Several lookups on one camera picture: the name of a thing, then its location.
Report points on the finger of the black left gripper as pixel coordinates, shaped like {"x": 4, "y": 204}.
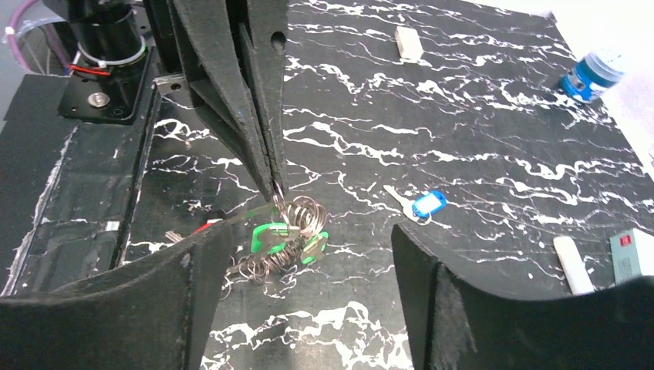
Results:
{"x": 210, "y": 66}
{"x": 264, "y": 38}

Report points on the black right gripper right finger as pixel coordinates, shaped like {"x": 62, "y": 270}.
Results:
{"x": 460, "y": 315}

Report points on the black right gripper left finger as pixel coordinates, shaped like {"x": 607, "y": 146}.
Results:
{"x": 153, "y": 313}

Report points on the key with green tag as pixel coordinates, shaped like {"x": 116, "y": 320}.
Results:
{"x": 313, "y": 249}
{"x": 272, "y": 238}

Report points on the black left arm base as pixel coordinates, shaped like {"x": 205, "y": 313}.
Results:
{"x": 115, "y": 95}

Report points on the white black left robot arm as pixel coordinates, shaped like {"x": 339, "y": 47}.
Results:
{"x": 107, "y": 34}

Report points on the key with blue tag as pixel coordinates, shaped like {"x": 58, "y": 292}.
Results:
{"x": 421, "y": 210}

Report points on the white orange marker pen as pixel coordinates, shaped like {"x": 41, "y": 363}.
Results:
{"x": 573, "y": 266}

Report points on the small white eraser block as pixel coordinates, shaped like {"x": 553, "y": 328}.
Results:
{"x": 408, "y": 43}

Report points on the white green small box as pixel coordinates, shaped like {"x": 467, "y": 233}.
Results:
{"x": 632, "y": 254}

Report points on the blue jar with white lid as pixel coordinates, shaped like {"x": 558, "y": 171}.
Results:
{"x": 594, "y": 74}

